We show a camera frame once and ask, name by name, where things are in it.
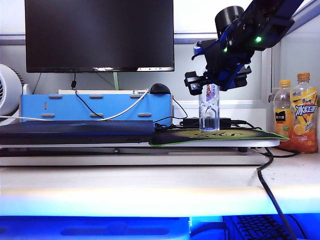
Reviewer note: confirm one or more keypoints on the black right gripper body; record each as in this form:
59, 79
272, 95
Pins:
225, 62

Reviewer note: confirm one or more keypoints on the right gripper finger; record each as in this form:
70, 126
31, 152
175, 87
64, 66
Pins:
235, 81
193, 83

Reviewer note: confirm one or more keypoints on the clear mineral water bottle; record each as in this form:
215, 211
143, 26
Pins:
208, 107

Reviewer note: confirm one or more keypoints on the small orange juice bottle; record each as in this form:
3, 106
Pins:
281, 120

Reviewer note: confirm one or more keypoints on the large iced tea bottle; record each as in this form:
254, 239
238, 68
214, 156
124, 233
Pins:
303, 120

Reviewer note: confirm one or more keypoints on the black closed laptop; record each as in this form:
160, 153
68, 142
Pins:
75, 132

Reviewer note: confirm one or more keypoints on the black computer mouse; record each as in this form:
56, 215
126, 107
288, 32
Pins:
160, 89

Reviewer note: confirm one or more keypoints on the black power adapter brick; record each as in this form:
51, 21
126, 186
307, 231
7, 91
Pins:
191, 122

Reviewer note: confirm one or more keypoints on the black green-edged mouse pad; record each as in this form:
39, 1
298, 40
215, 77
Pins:
175, 137

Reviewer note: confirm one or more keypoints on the white flat box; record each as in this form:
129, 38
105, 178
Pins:
100, 91

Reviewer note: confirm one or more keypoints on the white desk riser stand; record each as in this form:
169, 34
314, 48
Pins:
125, 160

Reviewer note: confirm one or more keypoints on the black computer monitor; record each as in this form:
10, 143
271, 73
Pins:
100, 32

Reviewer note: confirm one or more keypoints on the blue wooden organizer box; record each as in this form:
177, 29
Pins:
62, 107

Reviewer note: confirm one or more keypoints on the black keyboard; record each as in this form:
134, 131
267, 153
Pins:
255, 227

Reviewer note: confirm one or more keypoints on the blue panel with slot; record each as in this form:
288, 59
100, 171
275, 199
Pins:
100, 222

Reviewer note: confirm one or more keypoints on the white desk fan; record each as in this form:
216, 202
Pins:
10, 87

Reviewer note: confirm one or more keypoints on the black cylindrical wrist camera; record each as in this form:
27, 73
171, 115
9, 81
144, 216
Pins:
228, 20

